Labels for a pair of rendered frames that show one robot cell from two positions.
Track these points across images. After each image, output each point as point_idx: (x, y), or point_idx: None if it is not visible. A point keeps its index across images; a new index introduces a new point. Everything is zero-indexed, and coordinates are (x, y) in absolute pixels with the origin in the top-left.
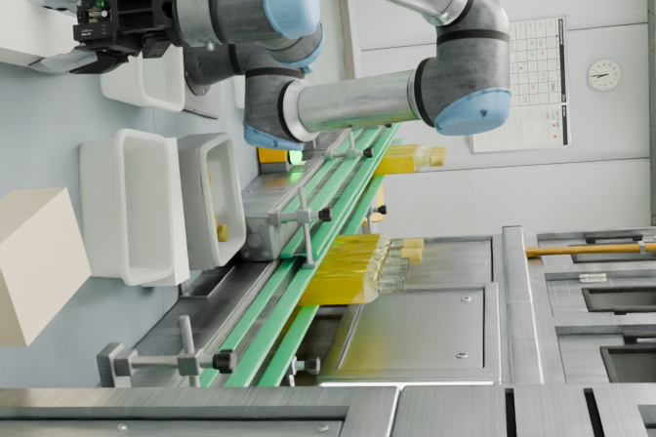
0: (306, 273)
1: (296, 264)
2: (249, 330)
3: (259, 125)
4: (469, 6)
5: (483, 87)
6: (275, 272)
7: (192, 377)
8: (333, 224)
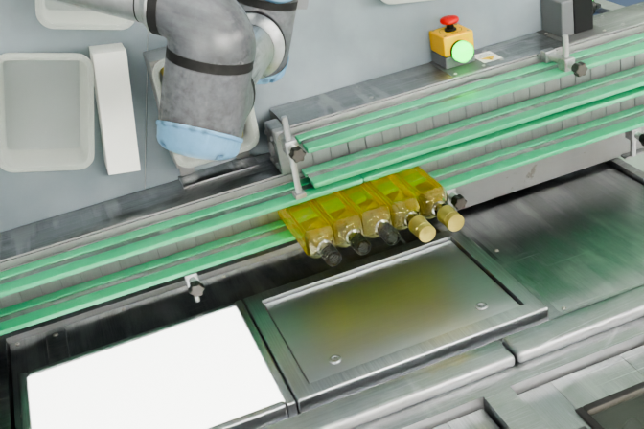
0: (281, 201)
1: (307, 186)
2: (146, 235)
3: None
4: (152, 23)
5: (164, 118)
6: (277, 187)
7: None
8: (404, 155)
